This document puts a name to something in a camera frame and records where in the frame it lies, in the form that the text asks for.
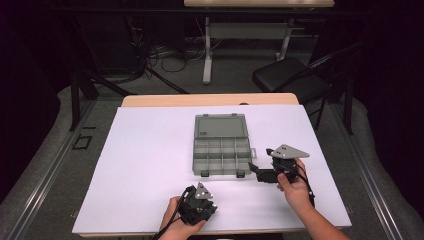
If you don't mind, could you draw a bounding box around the desk with white legs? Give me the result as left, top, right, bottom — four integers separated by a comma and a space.
183, 0, 336, 85

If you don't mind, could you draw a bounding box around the person's left hand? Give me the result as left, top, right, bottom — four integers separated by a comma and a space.
159, 196, 207, 236

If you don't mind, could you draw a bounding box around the black metal post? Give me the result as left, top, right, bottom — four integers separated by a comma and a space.
343, 73, 355, 136

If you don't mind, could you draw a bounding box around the black floor bar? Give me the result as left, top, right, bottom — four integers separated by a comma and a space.
145, 67, 190, 95

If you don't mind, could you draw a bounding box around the black metal stand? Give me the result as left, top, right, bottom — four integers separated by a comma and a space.
68, 71, 138, 132

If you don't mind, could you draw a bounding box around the light wooden table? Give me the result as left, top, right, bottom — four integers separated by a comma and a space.
78, 92, 344, 238

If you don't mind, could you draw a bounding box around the grey plastic compartment box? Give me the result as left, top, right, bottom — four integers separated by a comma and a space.
192, 113, 258, 179

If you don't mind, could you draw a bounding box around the white table mat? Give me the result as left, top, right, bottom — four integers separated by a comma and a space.
71, 103, 353, 235

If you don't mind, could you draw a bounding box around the black chair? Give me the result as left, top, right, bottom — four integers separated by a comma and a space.
251, 42, 364, 133

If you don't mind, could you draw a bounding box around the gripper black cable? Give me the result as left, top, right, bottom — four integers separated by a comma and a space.
149, 185, 195, 240
294, 165, 317, 208

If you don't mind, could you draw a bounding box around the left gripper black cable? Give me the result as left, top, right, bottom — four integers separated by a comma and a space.
149, 185, 195, 240

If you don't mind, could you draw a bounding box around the black crossbar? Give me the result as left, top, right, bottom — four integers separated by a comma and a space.
46, 5, 371, 18

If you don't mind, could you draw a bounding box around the person's right hand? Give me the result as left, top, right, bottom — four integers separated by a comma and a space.
277, 159, 316, 210

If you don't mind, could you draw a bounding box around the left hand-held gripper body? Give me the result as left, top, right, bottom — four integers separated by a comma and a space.
178, 182, 214, 224

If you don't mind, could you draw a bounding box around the bundle of floor cables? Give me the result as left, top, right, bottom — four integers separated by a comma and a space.
131, 16, 221, 75

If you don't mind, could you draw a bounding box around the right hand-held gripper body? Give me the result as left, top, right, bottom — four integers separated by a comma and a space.
256, 144, 310, 184

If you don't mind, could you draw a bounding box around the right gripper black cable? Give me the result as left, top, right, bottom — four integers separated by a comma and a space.
294, 165, 317, 208

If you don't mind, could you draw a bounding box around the metal floor rail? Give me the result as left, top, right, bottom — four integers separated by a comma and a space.
6, 99, 98, 240
329, 101, 406, 240

